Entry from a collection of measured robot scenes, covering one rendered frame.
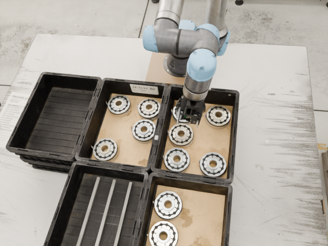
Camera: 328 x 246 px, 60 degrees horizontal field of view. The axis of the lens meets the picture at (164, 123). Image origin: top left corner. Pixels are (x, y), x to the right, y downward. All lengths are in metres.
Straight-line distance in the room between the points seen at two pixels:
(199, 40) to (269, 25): 2.11
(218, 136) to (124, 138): 0.40
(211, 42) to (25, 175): 1.05
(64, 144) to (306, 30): 2.32
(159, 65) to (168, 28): 0.64
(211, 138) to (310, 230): 0.52
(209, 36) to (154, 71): 0.66
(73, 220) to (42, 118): 0.51
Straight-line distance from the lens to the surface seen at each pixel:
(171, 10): 0.90
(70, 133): 1.34
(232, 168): 1.06
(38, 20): 3.35
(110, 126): 1.29
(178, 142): 1.17
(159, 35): 0.85
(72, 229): 1.19
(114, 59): 1.69
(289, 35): 2.86
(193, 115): 0.91
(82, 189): 1.21
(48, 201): 1.40
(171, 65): 1.44
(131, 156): 1.21
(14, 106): 1.73
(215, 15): 1.23
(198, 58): 0.76
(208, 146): 1.20
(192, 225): 1.11
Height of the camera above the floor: 1.92
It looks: 61 degrees down
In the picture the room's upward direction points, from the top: 10 degrees counter-clockwise
